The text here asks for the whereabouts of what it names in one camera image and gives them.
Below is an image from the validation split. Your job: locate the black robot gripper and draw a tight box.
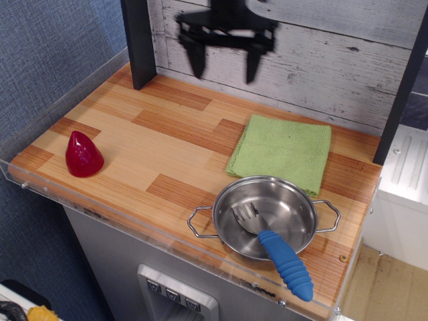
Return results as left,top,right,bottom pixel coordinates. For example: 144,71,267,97
176,1,278,84

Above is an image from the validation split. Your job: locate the green cloth napkin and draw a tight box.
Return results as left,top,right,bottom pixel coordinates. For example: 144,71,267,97
226,114,332,197

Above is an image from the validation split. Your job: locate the stainless steel pot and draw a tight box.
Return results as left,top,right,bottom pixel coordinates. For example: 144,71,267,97
208,175,322,261

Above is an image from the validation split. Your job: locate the red plastic cone toy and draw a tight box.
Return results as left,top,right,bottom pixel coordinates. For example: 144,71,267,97
66,130,104,178

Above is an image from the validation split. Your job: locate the clear acrylic table guard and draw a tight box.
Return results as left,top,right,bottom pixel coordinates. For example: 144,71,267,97
1,39,385,319

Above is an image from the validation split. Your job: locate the grey toy fridge cabinet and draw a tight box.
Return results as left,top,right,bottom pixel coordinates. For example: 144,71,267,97
65,208,305,320

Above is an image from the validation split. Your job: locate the white ribbed side unit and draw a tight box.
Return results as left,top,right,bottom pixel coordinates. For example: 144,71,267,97
362,125,427,270

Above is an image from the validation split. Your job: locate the silver dispenser button panel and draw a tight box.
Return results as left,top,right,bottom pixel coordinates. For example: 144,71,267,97
137,264,220,320

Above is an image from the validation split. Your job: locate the yellow and black object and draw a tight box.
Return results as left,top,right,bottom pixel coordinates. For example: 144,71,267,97
1,301,61,321

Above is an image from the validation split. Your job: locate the blue handled slotted spatula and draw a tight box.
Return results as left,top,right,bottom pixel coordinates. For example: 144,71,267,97
232,203,314,302

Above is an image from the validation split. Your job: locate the dark right frame post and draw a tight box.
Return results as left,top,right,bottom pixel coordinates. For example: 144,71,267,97
372,9,427,165

